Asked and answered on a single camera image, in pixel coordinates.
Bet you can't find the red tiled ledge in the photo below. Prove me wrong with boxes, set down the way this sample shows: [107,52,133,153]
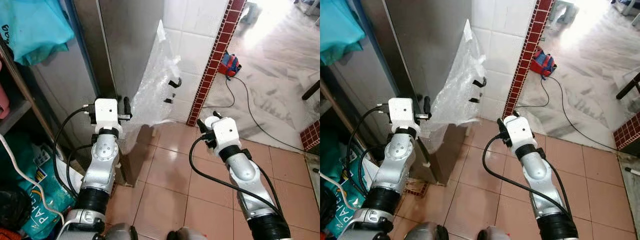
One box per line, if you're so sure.
[613,112,640,151]
[300,120,321,152]

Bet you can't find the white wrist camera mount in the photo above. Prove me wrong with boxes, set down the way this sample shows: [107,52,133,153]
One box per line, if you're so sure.
[204,116,242,151]
[387,97,417,130]
[502,115,538,150]
[94,98,122,130]

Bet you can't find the black floor cable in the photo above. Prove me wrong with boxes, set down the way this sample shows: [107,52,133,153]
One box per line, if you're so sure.
[514,74,621,152]
[202,75,307,153]

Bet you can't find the teal plastic bag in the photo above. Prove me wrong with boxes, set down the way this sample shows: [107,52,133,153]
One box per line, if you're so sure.
[320,0,366,66]
[0,0,76,67]

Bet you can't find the white cable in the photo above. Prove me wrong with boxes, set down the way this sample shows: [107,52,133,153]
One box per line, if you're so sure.
[320,171,363,210]
[0,134,66,225]

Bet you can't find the red and blue bag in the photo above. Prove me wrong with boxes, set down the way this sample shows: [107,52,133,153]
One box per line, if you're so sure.
[218,50,243,78]
[530,47,557,77]

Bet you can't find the black plastic bag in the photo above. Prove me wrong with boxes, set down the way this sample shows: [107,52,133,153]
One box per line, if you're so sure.
[0,187,32,232]
[320,185,337,226]

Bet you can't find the clear plastic bag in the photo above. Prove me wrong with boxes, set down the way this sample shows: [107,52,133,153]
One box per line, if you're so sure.
[420,19,487,153]
[121,19,183,153]

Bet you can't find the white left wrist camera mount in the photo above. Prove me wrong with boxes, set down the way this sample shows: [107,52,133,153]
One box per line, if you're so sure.
[387,97,417,130]
[94,98,122,130]

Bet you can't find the grey left robot leg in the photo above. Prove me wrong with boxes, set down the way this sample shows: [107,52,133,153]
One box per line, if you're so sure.
[402,222,448,240]
[102,223,138,240]

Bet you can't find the pink plastic container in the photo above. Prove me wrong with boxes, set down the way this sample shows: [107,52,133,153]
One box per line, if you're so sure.
[0,82,10,120]

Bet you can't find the grey storage shelf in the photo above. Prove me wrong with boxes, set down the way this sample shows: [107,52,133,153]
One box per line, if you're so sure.
[0,37,56,151]
[320,80,361,151]

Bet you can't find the grey right robot leg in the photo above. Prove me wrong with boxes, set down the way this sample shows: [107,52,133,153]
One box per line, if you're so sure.
[166,227,208,240]
[477,226,511,240]

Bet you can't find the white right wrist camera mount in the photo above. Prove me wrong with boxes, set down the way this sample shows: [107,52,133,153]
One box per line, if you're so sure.
[502,115,538,150]
[204,116,242,151]

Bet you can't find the dark furniture bar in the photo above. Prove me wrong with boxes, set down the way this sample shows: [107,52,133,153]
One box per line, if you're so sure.
[301,80,321,102]
[616,72,640,101]

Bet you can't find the grey robot leg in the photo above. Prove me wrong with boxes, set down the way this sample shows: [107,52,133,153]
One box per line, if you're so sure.
[402,222,448,240]
[477,226,511,240]
[166,227,208,240]
[102,223,138,240]

